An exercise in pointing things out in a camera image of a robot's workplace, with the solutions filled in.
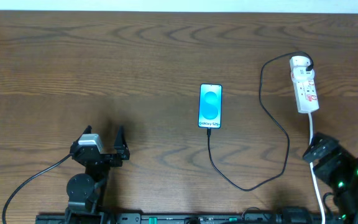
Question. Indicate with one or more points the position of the blue Galaxy smartphone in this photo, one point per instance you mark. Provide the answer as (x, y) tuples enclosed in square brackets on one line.
[(210, 106)]

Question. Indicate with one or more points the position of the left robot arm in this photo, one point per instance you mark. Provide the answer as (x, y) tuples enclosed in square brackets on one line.
[(86, 190)]

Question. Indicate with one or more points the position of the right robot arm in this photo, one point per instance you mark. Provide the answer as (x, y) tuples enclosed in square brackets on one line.
[(346, 198)]

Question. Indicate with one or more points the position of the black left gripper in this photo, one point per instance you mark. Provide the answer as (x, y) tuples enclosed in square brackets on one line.
[(110, 157)]

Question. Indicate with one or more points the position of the white USB charger plug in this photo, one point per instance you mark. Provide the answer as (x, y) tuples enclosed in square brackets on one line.
[(299, 61)]

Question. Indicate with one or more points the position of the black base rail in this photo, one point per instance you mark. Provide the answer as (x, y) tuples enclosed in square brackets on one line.
[(295, 215)]

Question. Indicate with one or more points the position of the white power strip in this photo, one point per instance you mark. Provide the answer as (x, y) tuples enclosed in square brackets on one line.
[(305, 90)]

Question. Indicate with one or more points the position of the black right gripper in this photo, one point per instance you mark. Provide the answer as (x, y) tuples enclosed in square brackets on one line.
[(320, 149)]

